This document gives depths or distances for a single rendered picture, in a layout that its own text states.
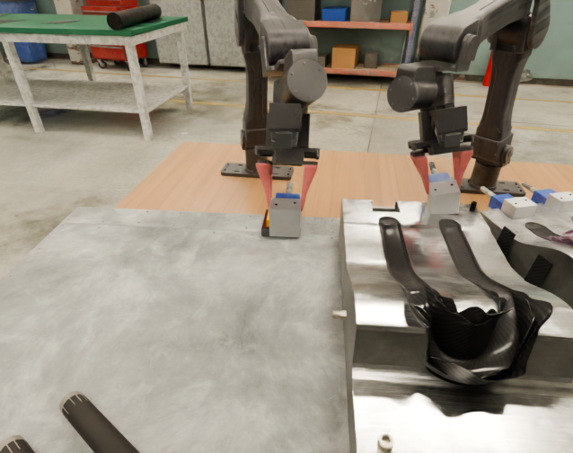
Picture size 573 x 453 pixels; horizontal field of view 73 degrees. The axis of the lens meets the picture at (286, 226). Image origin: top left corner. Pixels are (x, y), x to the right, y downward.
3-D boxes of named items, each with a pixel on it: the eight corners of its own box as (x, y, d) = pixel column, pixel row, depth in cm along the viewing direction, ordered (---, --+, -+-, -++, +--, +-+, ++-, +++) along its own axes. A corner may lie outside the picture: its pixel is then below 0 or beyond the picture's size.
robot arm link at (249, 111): (271, 150, 102) (277, 18, 77) (246, 152, 100) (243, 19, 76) (267, 136, 106) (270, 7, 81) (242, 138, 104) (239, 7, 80)
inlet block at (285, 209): (277, 196, 75) (277, 171, 72) (303, 197, 74) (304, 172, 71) (269, 235, 64) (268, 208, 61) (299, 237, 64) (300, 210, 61)
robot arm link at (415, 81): (421, 119, 60) (442, 34, 54) (379, 106, 66) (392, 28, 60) (460, 111, 67) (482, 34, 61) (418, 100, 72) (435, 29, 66)
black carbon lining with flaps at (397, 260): (374, 225, 73) (380, 180, 68) (460, 228, 72) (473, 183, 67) (405, 388, 45) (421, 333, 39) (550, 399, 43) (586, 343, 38)
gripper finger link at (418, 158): (460, 193, 68) (457, 140, 66) (418, 199, 70) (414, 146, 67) (451, 187, 75) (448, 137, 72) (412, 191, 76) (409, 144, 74)
